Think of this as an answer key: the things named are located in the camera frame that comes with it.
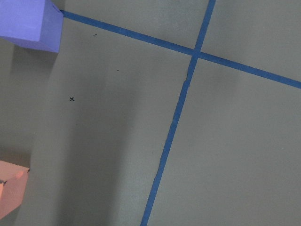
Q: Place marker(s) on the purple foam block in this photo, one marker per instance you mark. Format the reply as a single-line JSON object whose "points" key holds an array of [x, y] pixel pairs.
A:
{"points": [[35, 24]]}

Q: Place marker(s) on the orange foam block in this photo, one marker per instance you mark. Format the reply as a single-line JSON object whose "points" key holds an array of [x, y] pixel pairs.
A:
{"points": [[13, 180]]}

